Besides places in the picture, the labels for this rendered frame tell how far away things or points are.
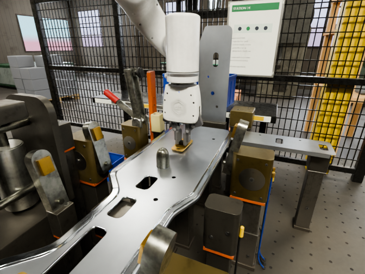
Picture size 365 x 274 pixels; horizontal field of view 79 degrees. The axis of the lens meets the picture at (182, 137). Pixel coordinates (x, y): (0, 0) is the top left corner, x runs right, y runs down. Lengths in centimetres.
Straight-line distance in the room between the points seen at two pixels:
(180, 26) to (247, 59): 60
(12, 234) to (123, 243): 22
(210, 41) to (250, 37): 30
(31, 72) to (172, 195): 556
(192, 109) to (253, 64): 58
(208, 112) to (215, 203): 49
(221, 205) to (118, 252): 20
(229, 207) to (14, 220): 41
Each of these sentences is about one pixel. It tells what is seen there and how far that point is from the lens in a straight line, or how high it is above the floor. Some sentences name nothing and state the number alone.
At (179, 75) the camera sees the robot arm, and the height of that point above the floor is 121.
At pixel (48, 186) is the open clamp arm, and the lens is 48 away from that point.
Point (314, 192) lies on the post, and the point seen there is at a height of 86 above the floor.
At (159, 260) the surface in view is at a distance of 24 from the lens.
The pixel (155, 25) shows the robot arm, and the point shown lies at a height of 133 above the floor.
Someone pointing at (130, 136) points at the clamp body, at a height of 102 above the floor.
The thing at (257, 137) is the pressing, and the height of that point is 100.
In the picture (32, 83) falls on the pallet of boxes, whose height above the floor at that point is 53.
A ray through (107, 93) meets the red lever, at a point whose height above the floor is 114.
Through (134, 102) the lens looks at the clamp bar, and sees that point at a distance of 67.
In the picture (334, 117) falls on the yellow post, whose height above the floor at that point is 98.
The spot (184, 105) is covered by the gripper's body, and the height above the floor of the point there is 113.
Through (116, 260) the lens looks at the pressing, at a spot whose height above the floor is 100.
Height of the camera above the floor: 127
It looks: 22 degrees down
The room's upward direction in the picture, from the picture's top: straight up
